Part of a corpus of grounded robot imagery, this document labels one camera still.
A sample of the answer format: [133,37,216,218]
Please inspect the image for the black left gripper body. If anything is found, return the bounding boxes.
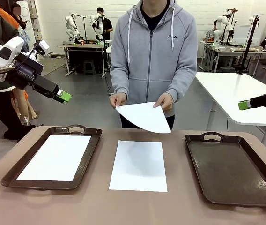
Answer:
[5,53,60,99]

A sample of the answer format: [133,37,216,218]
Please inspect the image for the white A4 paper sheet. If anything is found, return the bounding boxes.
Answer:
[16,135,92,182]
[109,140,168,193]
[115,101,172,134]

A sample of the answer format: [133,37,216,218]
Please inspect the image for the person's left forearm gray sleeve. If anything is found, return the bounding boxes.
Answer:
[167,67,198,103]

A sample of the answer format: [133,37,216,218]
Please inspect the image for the person's right forearm gray sleeve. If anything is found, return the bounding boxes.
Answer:
[110,67,130,96]

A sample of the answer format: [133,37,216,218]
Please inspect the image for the person's right hand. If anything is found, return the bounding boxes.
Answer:
[109,92,127,110]

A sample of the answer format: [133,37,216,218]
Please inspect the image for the person's left hand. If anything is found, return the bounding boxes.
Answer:
[153,93,174,113]

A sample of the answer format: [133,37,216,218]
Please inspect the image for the white side table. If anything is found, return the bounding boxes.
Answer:
[195,72,266,149]

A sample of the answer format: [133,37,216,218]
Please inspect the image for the beige mannequin legs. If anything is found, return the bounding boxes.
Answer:
[12,88,37,126]

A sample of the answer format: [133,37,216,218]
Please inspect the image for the black stool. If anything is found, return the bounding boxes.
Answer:
[83,59,96,75]

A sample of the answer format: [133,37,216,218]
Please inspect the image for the background workbench black panel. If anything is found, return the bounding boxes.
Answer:
[57,40,113,77]

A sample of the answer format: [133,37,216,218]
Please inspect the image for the long background table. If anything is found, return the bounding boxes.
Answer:
[199,41,266,73]

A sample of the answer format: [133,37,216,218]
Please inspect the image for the person in orange jacket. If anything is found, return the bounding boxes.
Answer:
[0,0,30,54]

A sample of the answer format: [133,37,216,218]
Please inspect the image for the brown plastic serving tray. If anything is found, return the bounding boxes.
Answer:
[0,124,103,191]
[184,131,266,208]

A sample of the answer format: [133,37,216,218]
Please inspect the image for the seated person plaid shirt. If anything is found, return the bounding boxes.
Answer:
[204,20,219,42]

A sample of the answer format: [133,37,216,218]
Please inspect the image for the standing person in black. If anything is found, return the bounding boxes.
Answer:
[96,7,113,42]

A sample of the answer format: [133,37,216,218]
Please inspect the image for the person in gray hoodie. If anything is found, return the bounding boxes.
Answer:
[109,0,198,129]

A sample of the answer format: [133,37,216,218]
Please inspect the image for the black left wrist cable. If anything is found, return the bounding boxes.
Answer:
[0,45,39,82]

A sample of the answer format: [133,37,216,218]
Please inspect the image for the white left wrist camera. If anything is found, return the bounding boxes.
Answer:
[33,39,50,57]

